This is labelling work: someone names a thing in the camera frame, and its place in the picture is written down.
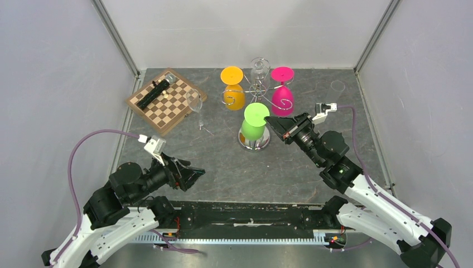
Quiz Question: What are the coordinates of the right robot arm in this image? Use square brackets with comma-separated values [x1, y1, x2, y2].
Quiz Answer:
[265, 113, 452, 267]

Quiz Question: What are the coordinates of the green plastic wine glass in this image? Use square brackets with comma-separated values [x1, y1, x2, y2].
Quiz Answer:
[241, 102, 270, 141]

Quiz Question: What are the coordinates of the orange plastic wine glass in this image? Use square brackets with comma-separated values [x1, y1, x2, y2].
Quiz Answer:
[220, 66, 245, 111]

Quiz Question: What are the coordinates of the black flashlight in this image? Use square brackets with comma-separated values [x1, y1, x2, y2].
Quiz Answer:
[137, 74, 176, 110]

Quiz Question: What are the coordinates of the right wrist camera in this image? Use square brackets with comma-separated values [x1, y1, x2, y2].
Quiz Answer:
[312, 103, 337, 125]

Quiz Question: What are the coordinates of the clear ribbed flute glass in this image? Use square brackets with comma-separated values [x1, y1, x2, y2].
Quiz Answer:
[323, 80, 346, 103]

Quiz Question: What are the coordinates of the clear round wine glass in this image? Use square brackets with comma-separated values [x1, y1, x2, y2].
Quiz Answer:
[186, 88, 214, 136]

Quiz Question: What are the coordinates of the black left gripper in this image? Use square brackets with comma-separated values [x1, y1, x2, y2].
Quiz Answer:
[129, 151, 206, 203]

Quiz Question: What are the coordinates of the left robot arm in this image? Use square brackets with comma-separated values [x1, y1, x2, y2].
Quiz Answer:
[41, 154, 206, 267]

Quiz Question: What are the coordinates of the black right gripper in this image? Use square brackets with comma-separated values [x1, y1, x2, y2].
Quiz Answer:
[265, 111, 325, 167]

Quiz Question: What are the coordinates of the wooden chessboard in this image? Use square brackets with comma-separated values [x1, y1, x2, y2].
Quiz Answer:
[126, 68, 207, 136]

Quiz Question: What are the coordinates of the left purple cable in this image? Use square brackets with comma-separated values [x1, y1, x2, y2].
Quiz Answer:
[48, 129, 202, 267]

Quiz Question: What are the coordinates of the clear tumbler wine glass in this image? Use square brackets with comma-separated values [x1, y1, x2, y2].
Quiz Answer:
[250, 57, 271, 90]

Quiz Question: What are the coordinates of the pink plastic wine glass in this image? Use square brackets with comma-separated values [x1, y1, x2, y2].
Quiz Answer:
[271, 66, 295, 117]

